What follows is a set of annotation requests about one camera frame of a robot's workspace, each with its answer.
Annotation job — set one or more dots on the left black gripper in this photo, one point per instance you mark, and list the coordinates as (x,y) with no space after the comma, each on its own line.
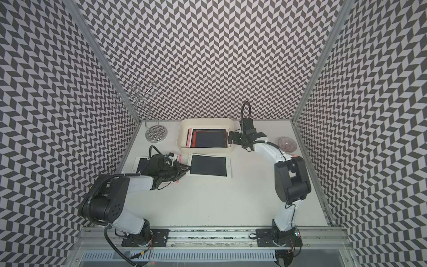
(180,169)

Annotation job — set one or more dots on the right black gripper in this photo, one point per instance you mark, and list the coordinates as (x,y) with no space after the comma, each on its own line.
(236,135)

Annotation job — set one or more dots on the pink edged writing tablet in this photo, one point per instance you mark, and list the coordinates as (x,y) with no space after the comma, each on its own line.
(161,167)

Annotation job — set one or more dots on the white framed writing tablet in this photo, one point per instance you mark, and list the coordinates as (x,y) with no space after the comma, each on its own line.
(210,165)

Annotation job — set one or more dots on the red framed writing tablet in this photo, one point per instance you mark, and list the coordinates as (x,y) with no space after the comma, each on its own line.
(209,138)

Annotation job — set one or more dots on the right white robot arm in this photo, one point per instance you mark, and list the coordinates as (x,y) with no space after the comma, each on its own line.
(291,181)

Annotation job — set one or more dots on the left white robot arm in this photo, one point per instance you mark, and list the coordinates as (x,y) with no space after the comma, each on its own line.
(104,204)

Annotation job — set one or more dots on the pink tablet in box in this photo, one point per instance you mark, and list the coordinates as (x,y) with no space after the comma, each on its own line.
(189,138)

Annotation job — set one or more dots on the cream storage box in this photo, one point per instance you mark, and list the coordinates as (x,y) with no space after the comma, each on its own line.
(186,124)

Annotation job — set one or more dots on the clear glass bowl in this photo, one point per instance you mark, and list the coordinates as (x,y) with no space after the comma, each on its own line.
(287,145)

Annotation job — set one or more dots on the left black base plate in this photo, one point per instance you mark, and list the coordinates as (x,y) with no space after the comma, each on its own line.
(157,238)

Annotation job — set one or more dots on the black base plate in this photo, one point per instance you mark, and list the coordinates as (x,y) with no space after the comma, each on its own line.
(273,238)
(157,238)

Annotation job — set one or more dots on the silver wire stand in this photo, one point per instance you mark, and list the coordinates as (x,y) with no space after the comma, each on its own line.
(140,97)

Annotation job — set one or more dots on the aluminium front rail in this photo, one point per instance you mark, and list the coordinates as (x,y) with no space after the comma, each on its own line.
(176,238)

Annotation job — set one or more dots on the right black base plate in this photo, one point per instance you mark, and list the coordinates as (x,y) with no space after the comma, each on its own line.
(273,238)

